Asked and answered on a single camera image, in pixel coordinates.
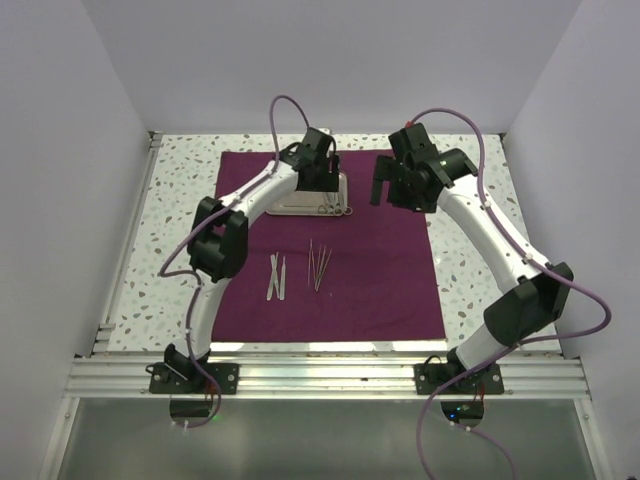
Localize thin pointed steel tweezers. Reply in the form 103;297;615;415
316;246;333;292

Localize purple cloth wrap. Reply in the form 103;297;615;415
212;150;445;343

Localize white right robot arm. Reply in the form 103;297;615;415
370;123;574;393

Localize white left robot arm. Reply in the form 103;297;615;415
164;127;340;393

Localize steel surgical scissors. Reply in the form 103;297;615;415
332;192;345;216
341;194;353;216

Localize steel instrument tray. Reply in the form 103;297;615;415
266;173;349;217

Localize steel forceps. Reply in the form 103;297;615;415
318;192;335;215

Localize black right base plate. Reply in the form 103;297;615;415
413;351;505;395

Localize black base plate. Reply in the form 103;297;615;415
413;351;505;395
145;359;240;395

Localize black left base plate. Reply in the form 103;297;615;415
145;359;240;395

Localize aluminium frame rail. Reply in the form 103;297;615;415
63;353;590;400

